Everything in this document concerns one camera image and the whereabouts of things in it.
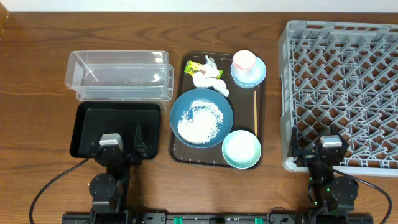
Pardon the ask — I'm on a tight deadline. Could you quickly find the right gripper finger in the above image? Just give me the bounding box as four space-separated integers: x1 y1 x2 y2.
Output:
287 126 299 157
330 124 343 140

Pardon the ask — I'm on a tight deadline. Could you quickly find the mint green bowl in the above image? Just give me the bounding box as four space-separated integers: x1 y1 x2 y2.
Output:
221 130 262 169

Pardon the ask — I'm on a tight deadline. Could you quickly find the dark blue plate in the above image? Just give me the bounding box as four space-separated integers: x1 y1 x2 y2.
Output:
170 88 233 149

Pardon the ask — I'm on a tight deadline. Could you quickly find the white rice pile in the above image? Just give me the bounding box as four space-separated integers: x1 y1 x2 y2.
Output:
177 100 224 144

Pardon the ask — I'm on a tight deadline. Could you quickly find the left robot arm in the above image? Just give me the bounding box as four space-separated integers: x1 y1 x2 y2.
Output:
89 125 147 223

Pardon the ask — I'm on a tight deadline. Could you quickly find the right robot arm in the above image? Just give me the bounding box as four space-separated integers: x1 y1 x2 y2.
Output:
287 126 359 223

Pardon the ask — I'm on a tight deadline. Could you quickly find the grey dishwasher rack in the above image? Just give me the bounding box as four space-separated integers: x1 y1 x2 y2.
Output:
278 20 397 177

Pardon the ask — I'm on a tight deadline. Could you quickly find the black plastic tray bin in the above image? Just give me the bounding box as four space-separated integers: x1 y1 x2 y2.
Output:
70 102 161 159

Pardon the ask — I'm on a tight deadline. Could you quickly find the wooden chopstick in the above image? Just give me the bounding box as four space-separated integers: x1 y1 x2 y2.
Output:
254 90 258 136

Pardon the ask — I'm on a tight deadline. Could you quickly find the clear plastic bin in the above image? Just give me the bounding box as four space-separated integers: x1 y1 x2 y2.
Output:
65 50 174 101

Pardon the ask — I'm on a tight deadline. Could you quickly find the light blue bowl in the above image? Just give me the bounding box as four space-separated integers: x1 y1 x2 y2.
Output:
231 57 267 89

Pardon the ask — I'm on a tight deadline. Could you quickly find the yellow green snack wrapper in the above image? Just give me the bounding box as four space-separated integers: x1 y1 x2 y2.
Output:
184 60 223 79

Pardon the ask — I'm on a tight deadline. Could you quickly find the dark brown serving tray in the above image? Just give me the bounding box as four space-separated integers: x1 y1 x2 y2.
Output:
169 52 266 168

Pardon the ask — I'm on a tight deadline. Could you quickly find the crumpled white tissue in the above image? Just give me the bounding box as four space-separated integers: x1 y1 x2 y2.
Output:
192 55 229 97

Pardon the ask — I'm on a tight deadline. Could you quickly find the pink plastic cup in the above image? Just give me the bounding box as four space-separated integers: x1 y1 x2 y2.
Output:
232 50 257 81

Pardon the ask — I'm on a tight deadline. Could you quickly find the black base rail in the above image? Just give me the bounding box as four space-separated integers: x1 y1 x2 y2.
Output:
61 212 374 224

